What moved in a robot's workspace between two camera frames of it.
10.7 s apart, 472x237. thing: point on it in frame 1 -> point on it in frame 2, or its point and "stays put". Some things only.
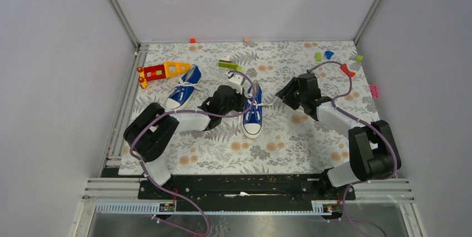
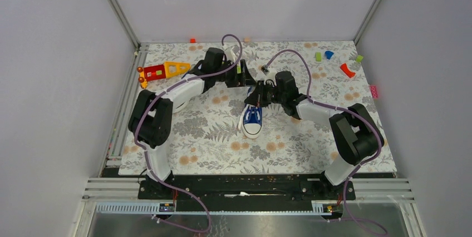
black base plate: x=242 y=189 stays put
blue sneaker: x=251 y=123 stays put
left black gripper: x=242 y=99 -> x=236 y=81
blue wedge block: x=329 y=54 stays put
